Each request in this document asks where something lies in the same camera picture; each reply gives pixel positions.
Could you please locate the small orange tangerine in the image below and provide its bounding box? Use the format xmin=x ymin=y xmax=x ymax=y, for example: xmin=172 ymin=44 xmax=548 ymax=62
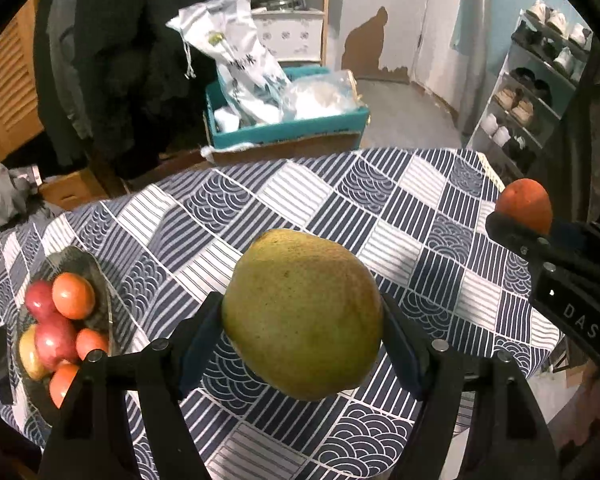
xmin=495 ymin=178 xmax=554 ymax=235

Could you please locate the dark red apple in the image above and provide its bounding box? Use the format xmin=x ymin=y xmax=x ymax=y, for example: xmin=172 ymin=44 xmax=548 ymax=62
xmin=35 ymin=313 xmax=79 ymax=372

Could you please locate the large orange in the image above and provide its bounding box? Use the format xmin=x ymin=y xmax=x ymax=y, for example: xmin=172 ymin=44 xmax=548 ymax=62
xmin=52 ymin=272 xmax=96 ymax=321

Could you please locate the small yellow mango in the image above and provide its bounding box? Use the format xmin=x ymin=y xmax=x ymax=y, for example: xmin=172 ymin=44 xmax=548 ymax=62
xmin=19 ymin=324 xmax=48 ymax=382

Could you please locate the large green mango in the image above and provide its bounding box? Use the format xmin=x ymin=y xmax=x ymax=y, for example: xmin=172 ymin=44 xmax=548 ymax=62
xmin=222 ymin=229 xmax=382 ymax=401

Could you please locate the green glass fruit bowl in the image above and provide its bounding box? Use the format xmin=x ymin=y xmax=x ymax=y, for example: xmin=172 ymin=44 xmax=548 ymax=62
xmin=14 ymin=246 xmax=116 ymax=425

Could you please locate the shoe rack with shoes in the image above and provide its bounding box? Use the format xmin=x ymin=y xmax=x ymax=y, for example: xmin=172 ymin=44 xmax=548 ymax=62
xmin=468 ymin=0 xmax=593 ymax=183

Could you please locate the teal cardboard box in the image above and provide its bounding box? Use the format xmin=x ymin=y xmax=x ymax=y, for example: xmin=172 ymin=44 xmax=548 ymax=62
xmin=207 ymin=65 xmax=370 ymax=150

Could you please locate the grey clothes pile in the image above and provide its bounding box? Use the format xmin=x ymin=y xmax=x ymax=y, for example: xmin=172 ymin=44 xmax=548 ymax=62
xmin=0 ymin=163 xmax=62 ymax=232

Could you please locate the clear plastic bag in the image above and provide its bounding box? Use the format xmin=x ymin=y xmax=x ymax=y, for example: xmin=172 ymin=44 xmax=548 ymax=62
xmin=280 ymin=70 xmax=363 ymax=122

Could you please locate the black hanging coat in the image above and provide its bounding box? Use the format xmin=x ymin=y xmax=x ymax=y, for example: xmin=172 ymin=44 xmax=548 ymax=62
xmin=33 ymin=0 xmax=216 ymax=180

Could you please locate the white printed plastic bag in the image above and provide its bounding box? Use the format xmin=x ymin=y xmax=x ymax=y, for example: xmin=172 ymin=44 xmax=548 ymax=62
xmin=166 ymin=0 xmax=290 ymax=125

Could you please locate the wooden louvered cabinet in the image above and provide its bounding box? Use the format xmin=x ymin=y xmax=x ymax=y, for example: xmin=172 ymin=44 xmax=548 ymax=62
xmin=0 ymin=0 xmax=44 ymax=161

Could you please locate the white patterned storage box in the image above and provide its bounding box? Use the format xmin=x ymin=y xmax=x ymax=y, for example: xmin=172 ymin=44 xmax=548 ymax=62
xmin=252 ymin=8 xmax=324 ymax=63

